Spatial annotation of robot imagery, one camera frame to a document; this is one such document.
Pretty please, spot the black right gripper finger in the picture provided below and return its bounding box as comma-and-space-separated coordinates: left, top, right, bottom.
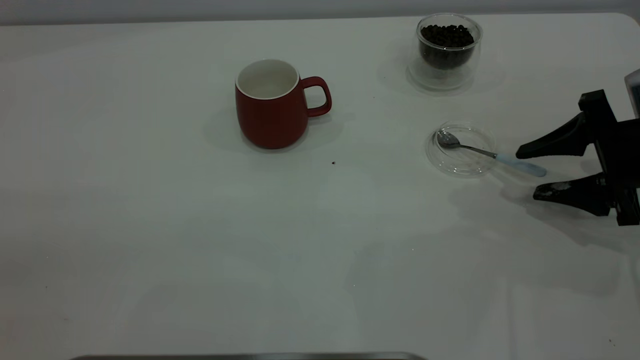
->
533, 172, 613, 217
516, 112, 598, 160

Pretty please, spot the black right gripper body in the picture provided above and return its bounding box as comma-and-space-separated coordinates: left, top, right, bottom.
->
578, 90, 640, 226

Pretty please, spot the metal spoon light blue handle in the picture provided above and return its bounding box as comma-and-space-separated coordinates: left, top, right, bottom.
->
436, 130, 548, 178

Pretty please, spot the red ceramic mug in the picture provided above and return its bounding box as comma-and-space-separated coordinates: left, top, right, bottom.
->
235, 59, 332, 150

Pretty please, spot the clear glass cup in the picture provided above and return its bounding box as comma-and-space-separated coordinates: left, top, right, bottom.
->
407, 12, 484, 94

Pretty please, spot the dark coffee beans pile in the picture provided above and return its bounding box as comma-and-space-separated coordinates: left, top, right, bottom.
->
420, 24, 475, 70

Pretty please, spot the clear glass saucer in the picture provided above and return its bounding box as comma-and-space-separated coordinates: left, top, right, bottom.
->
426, 121, 500, 178

